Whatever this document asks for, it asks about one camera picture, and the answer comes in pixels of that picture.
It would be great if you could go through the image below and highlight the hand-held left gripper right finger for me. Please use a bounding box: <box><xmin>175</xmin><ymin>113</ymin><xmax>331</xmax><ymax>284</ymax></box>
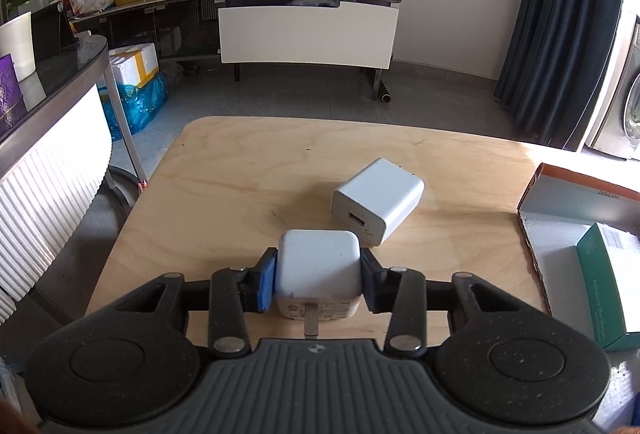
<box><xmin>360</xmin><ymin>248</ymin><xmax>546</xmax><ymax>357</ymax></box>

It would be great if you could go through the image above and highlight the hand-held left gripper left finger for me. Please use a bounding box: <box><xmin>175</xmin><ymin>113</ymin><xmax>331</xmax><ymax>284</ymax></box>
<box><xmin>117</xmin><ymin>248</ymin><xmax>278</xmax><ymax>357</ymax></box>

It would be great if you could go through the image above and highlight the white cube charger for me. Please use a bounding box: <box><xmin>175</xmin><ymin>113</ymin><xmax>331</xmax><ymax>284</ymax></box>
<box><xmin>275</xmin><ymin>229</ymin><xmax>362</xmax><ymax>337</ymax></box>

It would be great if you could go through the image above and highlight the orange cardboard box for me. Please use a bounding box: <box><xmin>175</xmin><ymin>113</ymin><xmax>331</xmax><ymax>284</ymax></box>
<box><xmin>517</xmin><ymin>163</ymin><xmax>640</xmax><ymax>320</ymax></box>

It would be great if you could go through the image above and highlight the teal bandage box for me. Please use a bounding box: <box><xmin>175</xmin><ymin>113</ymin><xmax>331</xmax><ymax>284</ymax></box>
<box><xmin>576</xmin><ymin>221</ymin><xmax>640</xmax><ymax>352</ymax></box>

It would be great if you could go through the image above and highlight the white flat charger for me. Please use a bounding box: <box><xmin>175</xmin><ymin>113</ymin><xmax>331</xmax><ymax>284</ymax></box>
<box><xmin>331</xmin><ymin>157</ymin><xmax>426</xmax><ymax>246</ymax></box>

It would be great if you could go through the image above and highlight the blue plastic bag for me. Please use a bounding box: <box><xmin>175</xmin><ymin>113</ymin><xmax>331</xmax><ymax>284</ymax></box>
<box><xmin>97</xmin><ymin>73</ymin><xmax>169</xmax><ymax>141</ymax></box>

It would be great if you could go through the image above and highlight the round ribbed side table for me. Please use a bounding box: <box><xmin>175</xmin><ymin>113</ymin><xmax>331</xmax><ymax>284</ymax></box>
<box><xmin>0</xmin><ymin>34</ymin><xmax>113</xmax><ymax>315</ymax></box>

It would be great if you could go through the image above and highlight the white television cabinet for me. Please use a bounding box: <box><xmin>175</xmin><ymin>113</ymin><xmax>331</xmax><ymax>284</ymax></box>
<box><xmin>70</xmin><ymin>0</ymin><xmax>403</xmax><ymax>101</ymax></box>

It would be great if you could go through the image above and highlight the white foam box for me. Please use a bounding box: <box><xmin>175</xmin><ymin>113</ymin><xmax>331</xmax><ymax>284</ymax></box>
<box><xmin>109</xmin><ymin>43</ymin><xmax>161</xmax><ymax>89</ymax></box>

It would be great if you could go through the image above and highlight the silver washing machine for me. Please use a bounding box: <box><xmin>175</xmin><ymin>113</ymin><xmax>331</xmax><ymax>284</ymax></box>
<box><xmin>585</xmin><ymin>4</ymin><xmax>640</xmax><ymax>160</ymax></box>

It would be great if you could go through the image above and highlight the purple storage basket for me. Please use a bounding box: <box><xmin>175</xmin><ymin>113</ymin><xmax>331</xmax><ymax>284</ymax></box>
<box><xmin>0</xmin><ymin>54</ymin><xmax>28</xmax><ymax>140</ymax></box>

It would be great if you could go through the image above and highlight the dark blue curtain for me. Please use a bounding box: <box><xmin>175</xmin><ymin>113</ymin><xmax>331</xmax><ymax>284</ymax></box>
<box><xmin>495</xmin><ymin>0</ymin><xmax>631</xmax><ymax>150</ymax></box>

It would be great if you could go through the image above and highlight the plant in white pot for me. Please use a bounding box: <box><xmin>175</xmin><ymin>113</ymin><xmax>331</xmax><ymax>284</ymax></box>
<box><xmin>0</xmin><ymin>0</ymin><xmax>43</xmax><ymax>82</ymax></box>

